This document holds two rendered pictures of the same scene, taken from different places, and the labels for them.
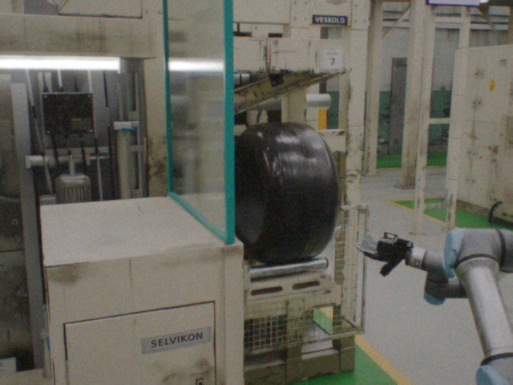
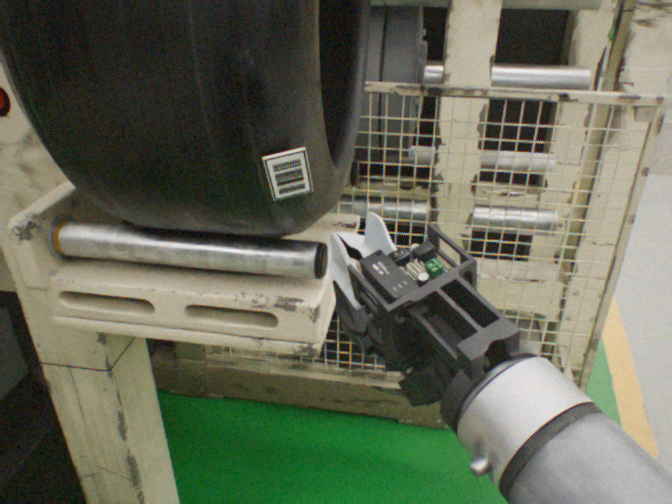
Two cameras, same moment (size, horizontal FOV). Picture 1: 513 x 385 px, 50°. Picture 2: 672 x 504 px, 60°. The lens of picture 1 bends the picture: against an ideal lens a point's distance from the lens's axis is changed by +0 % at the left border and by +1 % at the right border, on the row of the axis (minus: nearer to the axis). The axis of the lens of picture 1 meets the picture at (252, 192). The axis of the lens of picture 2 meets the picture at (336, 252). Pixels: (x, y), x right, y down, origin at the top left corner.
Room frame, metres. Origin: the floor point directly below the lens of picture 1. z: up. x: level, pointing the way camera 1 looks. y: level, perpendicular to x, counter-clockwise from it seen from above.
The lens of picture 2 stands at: (1.59, -0.61, 1.26)
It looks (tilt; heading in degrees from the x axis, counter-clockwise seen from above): 30 degrees down; 31
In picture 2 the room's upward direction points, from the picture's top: straight up
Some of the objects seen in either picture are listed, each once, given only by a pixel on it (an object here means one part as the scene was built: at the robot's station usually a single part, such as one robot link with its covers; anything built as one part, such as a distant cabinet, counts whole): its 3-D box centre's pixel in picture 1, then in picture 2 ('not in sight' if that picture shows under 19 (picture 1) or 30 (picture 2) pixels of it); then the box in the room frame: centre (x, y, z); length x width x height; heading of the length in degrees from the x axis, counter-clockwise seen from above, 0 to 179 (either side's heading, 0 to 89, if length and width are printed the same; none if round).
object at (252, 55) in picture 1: (272, 57); not in sight; (2.48, -0.08, 1.71); 0.61 x 0.25 x 0.15; 111
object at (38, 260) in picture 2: (229, 262); (109, 192); (2.09, 0.09, 0.90); 0.40 x 0.03 x 0.10; 21
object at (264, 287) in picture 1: (284, 283); (190, 291); (2.03, -0.13, 0.83); 0.36 x 0.09 x 0.06; 111
